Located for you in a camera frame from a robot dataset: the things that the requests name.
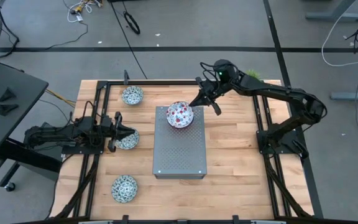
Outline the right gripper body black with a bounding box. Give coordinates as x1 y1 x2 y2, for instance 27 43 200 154
196 77 227 116

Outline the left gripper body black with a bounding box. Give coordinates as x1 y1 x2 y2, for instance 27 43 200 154
101 111 122 153

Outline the blue-green patterned mini bowl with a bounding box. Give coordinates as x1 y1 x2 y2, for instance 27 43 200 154
121 85 145 106
111 174 139 204
114 126 140 151

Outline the red floral ceramic bowl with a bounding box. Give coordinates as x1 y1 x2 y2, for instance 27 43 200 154
165 101 195 129

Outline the small potted green plant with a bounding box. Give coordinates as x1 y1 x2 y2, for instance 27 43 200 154
246 68 262 81

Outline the grey perforated metal riser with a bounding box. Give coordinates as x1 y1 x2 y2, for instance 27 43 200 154
152 105 208 180

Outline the black desk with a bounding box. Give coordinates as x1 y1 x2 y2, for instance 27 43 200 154
0 58 65 193

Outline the grey desk leg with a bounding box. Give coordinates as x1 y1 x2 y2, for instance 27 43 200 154
305 0 358 23

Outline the black aluminium table frame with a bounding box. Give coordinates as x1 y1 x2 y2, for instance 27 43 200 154
47 70 316 224

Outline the yellow cable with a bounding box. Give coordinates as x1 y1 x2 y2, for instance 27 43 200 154
44 88 77 108

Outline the thin straight black cable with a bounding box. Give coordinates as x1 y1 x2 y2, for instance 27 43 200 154
109 0 149 80

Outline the black coiled cable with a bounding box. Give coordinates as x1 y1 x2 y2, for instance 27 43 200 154
122 11 142 35

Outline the curved black cable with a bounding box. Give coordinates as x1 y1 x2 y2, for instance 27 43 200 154
45 21 90 50

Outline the black triangular bracket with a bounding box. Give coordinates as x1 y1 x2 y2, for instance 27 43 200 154
0 103 20 117
0 86 17 101

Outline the long white cable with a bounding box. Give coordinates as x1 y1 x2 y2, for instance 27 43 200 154
321 0 358 68

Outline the white cable bundle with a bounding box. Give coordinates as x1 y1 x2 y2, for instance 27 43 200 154
66 0 104 24

